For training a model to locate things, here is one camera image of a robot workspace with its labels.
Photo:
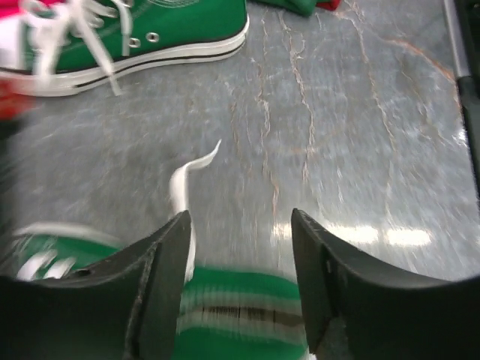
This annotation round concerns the red cloth under green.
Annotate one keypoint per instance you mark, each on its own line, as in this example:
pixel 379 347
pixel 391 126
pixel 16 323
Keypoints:
pixel 329 5

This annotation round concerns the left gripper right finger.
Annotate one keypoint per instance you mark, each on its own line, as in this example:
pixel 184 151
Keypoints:
pixel 389 312

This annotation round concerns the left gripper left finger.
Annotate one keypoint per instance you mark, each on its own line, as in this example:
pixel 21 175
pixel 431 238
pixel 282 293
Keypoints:
pixel 123 307

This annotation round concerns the pink red cloth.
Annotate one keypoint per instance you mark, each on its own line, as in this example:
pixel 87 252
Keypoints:
pixel 9 8

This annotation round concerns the dark green cloth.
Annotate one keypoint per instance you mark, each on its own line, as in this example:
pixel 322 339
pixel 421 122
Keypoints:
pixel 303 8

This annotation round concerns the green sneaker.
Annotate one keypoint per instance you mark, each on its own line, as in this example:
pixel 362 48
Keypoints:
pixel 70 47
pixel 224 313

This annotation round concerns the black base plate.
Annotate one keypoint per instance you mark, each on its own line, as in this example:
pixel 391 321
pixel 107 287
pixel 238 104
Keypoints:
pixel 469 101

